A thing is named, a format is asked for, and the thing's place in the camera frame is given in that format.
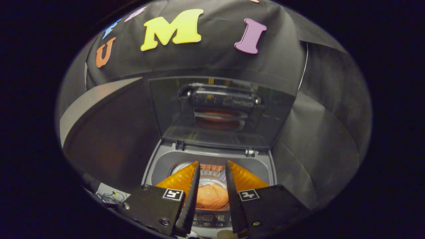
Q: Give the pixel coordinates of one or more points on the black backdrop cloth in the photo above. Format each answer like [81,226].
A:
[215,59]

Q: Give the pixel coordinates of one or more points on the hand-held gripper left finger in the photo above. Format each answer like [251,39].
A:
[191,205]

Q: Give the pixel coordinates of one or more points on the grey washing machine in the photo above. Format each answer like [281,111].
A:
[162,166]

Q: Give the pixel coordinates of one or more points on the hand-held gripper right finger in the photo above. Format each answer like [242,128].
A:
[234,205]

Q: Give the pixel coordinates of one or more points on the orange polo shirt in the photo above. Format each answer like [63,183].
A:
[212,197]

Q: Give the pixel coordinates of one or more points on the grey cabinet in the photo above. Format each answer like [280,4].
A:
[109,132]

